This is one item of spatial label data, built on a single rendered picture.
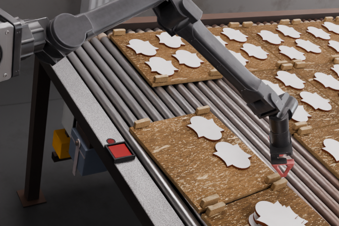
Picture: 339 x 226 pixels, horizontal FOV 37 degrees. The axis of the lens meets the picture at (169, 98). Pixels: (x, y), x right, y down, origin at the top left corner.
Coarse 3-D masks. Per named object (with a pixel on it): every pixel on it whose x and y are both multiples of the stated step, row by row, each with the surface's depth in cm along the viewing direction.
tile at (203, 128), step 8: (192, 120) 182; (200, 120) 184; (208, 120) 185; (192, 128) 178; (200, 128) 179; (208, 128) 180; (216, 128) 181; (200, 136) 175; (208, 136) 176; (216, 136) 177
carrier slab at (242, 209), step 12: (264, 192) 159; (276, 192) 161; (288, 192) 162; (228, 204) 151; (240, 204) 152; (252, 204) 154; (288, 204) 157; (300, 204) 158; (204, 216) 145; (216, 216) 146; (228, 216) 147; (240, 216) 148; (300, 216) 154; (312, 216) 155
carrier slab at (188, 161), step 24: (168, 120) 181; (216, 120) 187; (144, 144) 167; (168, 144) 169; (192, 144) 172; (240, 144) 178; (168, 168) 159; (192, 168) 162; (216, 168) 164; (264, 168) 169; (192, 192) 152; (216, 192) 155; (240, 192) 157
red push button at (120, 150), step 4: (120, 144) 165; (124, 144) 166; (112, 148) 163; (116, 148) 163; (120, 148) 163; (124, 148) 164; (112, 152) 161; (116, 152) 161; (120, 152) 162; (124, 152) 162; (128, 152) 163; (116, 156) 160; (120, 156) 160
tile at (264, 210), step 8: (256, 208) 144; (264, 208) 145; (272, 208) 146; (280, 208) 146; (264, 216) 142; (272, 216) 143; (280, 216) 144; (288, 216) 144; (296, 216) 145; (264, 224) 140; (272, 224) 140; (280, 224) 141; (288, 224) 142; (296, 224) 142
